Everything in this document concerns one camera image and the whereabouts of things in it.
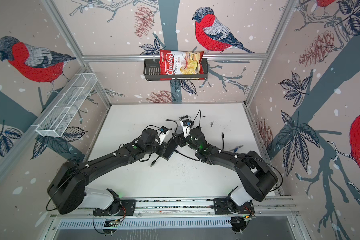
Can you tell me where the black power adapter with cable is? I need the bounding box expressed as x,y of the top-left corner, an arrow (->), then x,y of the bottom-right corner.
180,115 -> 190,121

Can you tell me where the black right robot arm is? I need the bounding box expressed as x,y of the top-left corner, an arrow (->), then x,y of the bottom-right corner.
170,127 -> 279,215

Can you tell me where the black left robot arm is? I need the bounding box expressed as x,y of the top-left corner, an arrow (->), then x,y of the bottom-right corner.
47,129 -> 163,215

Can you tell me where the red cassava chips bag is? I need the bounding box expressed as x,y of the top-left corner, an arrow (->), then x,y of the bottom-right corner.
160,50 -> 208,80

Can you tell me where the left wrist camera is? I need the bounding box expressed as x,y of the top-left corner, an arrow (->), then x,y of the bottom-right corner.
159,126 -> 172,145

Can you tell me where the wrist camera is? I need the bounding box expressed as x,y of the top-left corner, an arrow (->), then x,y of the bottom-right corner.
182,119 -> 193,138
159,126 -> 172,145

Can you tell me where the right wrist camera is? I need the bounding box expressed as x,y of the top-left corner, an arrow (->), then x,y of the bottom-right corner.
182,119 -> 193,138

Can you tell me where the aluminium mounting rail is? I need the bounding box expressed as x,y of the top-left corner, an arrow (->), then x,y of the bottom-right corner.
52,196 -> 300,218

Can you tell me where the black wall basket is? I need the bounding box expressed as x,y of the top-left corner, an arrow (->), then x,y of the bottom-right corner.
143,59 -> 209,81

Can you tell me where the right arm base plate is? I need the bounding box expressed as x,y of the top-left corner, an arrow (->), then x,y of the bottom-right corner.
210,198 -> 255,216

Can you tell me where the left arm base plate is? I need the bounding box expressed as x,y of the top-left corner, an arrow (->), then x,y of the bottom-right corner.
93,199 -> 137,217

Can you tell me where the white wire mesh shelf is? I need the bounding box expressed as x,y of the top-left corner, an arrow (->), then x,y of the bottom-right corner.
36,73 -> 98,137

